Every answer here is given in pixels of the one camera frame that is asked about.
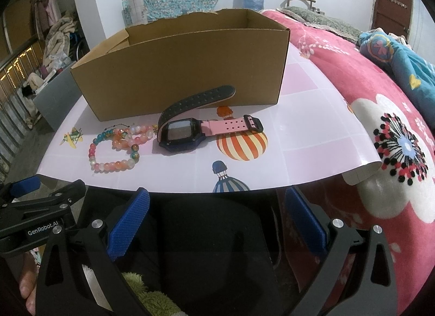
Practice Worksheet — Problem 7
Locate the multicolour bead bracelet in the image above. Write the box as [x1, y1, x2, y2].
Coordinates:
[88, 127, 141, 174]

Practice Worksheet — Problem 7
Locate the black pink smart watch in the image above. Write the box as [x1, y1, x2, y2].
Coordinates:
[157, 85, 263, 153]

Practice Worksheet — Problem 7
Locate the person's left hand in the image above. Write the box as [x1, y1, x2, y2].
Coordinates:
[18, 252, 38, 315]

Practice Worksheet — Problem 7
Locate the metal stair railing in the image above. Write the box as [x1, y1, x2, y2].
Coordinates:
[1, 36, 43, 181]

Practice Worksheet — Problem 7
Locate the grey metal cabinet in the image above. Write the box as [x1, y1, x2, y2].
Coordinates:
[33, 62, 82, 131]

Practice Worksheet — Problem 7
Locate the red floral blanket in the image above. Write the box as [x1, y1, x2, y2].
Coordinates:
[265, 10, 434, 315]

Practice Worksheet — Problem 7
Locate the brown cardboard box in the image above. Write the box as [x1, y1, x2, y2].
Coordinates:
[71, 9, 290, 121]

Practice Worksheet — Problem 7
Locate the pile of clothes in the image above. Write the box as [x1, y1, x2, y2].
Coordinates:
[21, 0, 78, 98]

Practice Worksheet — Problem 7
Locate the blue patterned quilt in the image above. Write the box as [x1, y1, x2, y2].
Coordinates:
[358, 30, 435, 129]

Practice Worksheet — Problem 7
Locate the brown wooden door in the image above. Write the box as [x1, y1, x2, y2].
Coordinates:
[372, 0, 413, 40]

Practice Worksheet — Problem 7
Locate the grey green blanket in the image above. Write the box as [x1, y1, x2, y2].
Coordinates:
[277, 6, 361, 44]

